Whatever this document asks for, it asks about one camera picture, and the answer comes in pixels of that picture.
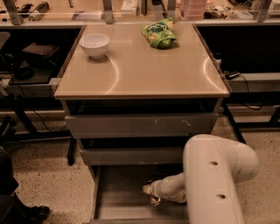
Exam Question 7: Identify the beige counter top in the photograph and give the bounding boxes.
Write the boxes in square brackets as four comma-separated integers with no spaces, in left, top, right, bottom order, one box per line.
[55,23,230,100]

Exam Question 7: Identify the black power adapter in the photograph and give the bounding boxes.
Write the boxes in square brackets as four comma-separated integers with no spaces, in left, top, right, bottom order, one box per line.
[225,71,240,80]

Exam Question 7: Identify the grey middle drawer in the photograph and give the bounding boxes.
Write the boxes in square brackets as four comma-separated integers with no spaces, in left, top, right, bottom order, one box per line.
[80,148,183,165]

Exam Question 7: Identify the grey bottom drawer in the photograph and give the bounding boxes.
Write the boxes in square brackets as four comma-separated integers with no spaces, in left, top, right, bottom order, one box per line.
[83,164,190,224]

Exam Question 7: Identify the black shoe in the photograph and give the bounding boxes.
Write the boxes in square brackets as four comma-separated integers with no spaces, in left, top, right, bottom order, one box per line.
[25,206,51,224]

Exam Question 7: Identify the white bowl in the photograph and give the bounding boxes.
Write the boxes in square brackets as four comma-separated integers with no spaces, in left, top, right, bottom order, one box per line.
[79,34,110,59]

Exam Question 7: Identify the grey drawer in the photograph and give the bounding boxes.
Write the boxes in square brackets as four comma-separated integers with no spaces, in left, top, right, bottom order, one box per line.
[80,148,183,165]
[83,164,190,224]
[66,113,218,138]

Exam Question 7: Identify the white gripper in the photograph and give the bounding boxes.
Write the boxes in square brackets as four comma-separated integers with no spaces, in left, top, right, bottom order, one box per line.
[143,172,187,204]

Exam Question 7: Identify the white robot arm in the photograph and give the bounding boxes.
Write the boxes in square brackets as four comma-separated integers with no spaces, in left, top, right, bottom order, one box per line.
[143,134,260,224]

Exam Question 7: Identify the black table leg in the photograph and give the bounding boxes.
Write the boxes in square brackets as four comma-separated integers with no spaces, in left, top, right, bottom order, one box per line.
[67,138,76,165]
[222,104,246,144]

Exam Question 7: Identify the pink stacked containers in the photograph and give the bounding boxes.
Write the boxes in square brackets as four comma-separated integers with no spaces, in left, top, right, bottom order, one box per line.
[179,0,207,20]

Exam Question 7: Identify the grey top drawer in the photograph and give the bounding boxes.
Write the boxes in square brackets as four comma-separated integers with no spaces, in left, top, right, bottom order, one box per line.
[66,113,218,138]

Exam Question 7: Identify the green chip bag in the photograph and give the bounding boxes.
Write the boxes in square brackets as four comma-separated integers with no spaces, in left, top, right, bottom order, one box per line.
[141,17,177,49]

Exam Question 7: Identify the black left table leg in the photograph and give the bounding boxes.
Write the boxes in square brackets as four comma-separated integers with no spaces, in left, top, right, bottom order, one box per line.
[67,138,76,165]

